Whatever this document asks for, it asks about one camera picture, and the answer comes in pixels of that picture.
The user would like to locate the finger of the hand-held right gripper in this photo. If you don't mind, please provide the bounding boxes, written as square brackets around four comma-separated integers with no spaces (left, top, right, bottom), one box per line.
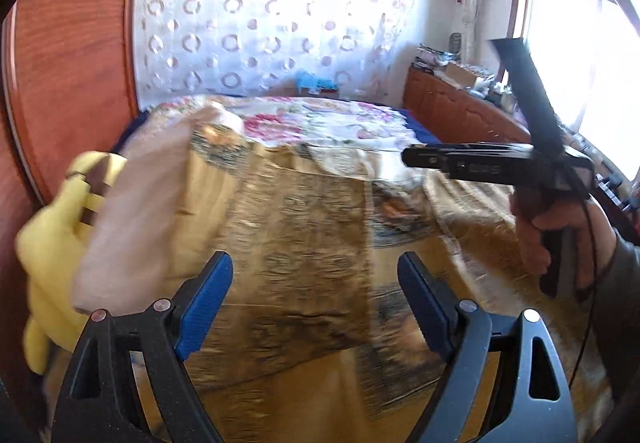
[401,144,532,185]

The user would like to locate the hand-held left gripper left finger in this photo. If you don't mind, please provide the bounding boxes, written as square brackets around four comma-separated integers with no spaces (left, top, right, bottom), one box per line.
[52,250,235,443]

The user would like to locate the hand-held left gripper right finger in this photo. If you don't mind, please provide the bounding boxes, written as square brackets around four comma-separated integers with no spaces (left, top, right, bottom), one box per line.
[397,251,576,443]

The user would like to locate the golden patterned cloth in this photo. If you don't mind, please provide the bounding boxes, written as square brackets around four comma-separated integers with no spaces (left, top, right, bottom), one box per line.
[120,118,616,443]

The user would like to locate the person's right hand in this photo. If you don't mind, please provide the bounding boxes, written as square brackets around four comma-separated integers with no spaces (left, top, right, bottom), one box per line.
[511,190,617,304]

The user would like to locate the navy blue blanket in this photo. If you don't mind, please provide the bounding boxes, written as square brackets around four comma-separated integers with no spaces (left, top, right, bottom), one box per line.
[395,106,441,144]

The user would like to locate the wooden cabinet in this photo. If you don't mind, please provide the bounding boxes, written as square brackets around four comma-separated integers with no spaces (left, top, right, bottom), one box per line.
[402,66,533,144]

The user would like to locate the wooden framed window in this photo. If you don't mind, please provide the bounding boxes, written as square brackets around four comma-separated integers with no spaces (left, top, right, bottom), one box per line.
[512,0,640,184]

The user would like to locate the cardboard tray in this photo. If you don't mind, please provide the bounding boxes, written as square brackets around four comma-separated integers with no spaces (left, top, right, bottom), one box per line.
[442,62,478,86]

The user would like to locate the pale pink cloth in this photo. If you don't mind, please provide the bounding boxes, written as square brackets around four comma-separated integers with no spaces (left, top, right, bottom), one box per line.
[72,103,246,316]

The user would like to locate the floral quilt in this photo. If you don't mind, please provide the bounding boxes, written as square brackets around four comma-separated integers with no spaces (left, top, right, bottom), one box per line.
[145,93,416,159]

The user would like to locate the blue plastic bag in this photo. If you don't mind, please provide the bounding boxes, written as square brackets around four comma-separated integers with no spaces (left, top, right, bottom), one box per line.
[292,70,341,96]

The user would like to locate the yellow plush toy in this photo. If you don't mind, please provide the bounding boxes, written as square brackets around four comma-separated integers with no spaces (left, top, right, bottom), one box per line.
[15,150,131,376]

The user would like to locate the white circle-print curtain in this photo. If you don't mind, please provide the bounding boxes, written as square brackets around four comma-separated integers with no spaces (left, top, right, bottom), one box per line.
[132,0,418,99]

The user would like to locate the reddish wooden wardrobe panel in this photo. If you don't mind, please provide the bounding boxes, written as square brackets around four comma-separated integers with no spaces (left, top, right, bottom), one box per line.
[0,0,146,424]

